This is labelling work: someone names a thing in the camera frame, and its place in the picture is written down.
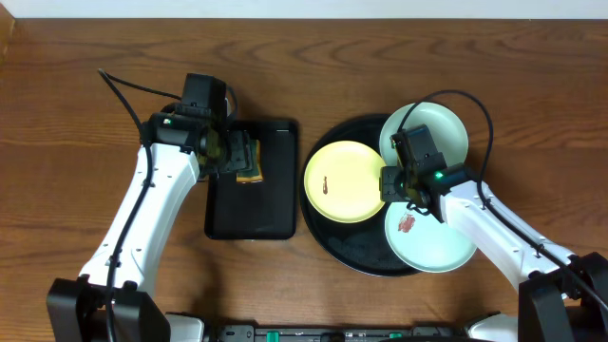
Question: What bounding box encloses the green and yellow sponge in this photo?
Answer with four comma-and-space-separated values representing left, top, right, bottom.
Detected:
236, 140, 263, 183

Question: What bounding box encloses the yellow plate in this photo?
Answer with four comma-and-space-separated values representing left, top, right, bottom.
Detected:
303, 141, 386, 223

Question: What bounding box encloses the light green plate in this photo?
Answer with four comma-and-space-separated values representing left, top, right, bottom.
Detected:
385, 202, 477, 273
378, 102, 468, 166

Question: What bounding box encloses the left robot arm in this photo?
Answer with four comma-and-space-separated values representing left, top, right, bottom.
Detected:
47, 112, 260, 341

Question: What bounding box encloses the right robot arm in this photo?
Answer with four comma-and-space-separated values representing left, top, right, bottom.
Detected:
380, 165, 607, 341

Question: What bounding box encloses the black rectangular tray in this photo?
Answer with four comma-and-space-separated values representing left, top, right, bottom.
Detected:
204, 120, 298, 239

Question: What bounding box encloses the round black tray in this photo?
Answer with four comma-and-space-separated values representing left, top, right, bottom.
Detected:
300, 114, 419, 276

